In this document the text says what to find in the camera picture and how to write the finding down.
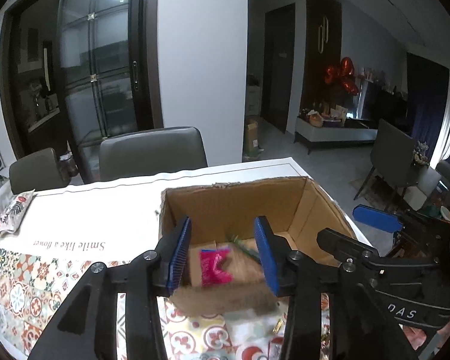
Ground pink snack packet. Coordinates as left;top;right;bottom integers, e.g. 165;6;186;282
200;248;232;287

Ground dark green snack packet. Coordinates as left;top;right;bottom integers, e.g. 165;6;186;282
226;235;261;264

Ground brown cardboard box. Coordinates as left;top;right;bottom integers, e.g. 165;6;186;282
159;176;356;317

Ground dark grey armchair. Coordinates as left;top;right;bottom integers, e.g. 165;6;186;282
354;119;441;211

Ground white low tv cabinet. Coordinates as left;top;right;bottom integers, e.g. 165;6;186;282
294;116;377;154

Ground small floor cardboard box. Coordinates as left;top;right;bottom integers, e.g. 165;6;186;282
244;118;260;158

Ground grey dining chair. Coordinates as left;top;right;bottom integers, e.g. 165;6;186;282
9;148;71;194
99;127;208;181

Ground red foil balloons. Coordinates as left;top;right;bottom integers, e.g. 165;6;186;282
324;57;359;96

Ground patterned tile table runner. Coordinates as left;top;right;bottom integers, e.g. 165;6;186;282
0;246;331;360

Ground white patterned tissue pack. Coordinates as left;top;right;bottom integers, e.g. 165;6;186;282
0;189;35;235

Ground sliding glass door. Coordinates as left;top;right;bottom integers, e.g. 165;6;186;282
55;0;144;147

